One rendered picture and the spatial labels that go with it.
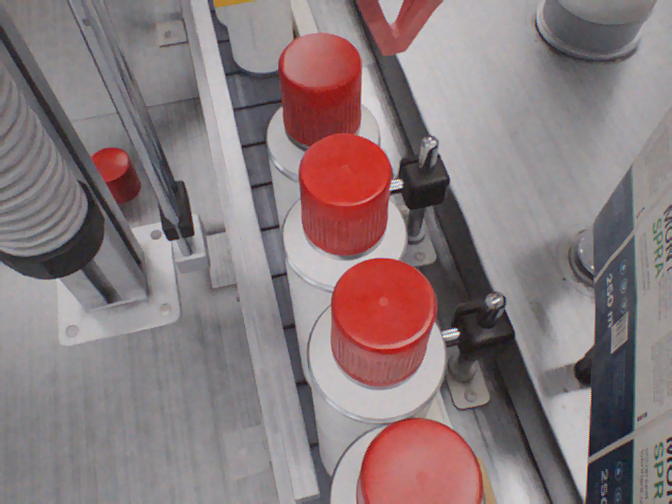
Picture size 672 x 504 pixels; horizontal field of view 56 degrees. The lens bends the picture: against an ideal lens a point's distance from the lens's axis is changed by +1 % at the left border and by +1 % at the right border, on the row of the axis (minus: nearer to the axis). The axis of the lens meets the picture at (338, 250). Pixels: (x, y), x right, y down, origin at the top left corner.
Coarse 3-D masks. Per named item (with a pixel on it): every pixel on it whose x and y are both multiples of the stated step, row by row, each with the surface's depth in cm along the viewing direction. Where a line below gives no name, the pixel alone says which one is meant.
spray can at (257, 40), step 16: (256, 0) 45; (272, 0) 46; (288, 0) 47; (240, 16) 46; (256, 16) 46; (272, 16) 47; (288, 16) 48; (240, 32) 48; (256, 32) 47; (272, 32) 48; (288, 32) 49; (240, 48) 49; (256, 48) 49; (272, 48) 49; (240, 64) 51; (256, 64) 50; (272, 64) 51
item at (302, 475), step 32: (192, 0) 44; (224, 96) 40; (224, 128) 38; (224, 160) 37; (256, 224) 35; (256, 256) 34; (256, 288) 33; (288, 384) 31; (288, 416) 30; (288, 448) 29
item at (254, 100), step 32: (224, 32) 54; (224, 64) 52; (256, 96) 51; (256, 128) 49; (256, 160) 48; (256, 192) 46; (288, 288) 42; (288, 320) 41; (288, 352) 40; (320, 480) 36
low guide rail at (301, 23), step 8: (296, 0) 51; (296, 8) 50; (304, 8) 51; (296, 16) 50; (304, 16) 50; (296, 24) 50; (304, 24) 50; (296, 32) 51; (304, 32) 49; (312, 32) 49; (432, 408) 35; (440, 408) 35; (432, 416) 35; (440, 416) 35
